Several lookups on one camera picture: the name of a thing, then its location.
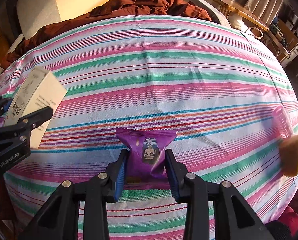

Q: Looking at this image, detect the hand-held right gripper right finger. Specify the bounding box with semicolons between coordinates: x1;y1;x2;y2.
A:
164;149;274;240

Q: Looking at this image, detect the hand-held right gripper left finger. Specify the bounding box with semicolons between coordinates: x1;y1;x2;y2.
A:
19;149;129;240

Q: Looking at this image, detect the cream cardboard box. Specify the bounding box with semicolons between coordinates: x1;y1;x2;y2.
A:
4;67;68;150

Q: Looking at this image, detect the purple snack packet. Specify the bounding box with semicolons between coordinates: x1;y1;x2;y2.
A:
115;127;179;204

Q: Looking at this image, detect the striped pink green cloth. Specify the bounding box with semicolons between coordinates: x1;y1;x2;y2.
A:
0;15;298;240

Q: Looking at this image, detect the grey yellow blue sofa back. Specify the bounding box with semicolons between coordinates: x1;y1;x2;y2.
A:
15;0;182;39

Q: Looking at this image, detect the yellow sponge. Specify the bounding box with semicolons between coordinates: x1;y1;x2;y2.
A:
280;134;298;177

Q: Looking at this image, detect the pink hair roller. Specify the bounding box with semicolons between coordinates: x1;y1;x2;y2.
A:
272;106;294;139

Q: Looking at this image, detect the red garment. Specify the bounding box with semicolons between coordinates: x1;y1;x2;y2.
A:
276;206;298;237

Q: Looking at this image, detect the dark brown crumpled cloth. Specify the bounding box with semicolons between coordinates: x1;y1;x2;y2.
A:
5;0;213;68

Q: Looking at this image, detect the wooden side table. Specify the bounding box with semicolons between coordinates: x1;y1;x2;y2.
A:
187;0;298;55

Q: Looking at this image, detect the striped beige curtain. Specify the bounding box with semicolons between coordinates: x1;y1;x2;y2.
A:
244;0;288;25

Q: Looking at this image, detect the white cable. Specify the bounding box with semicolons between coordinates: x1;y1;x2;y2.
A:
244;26;264;40

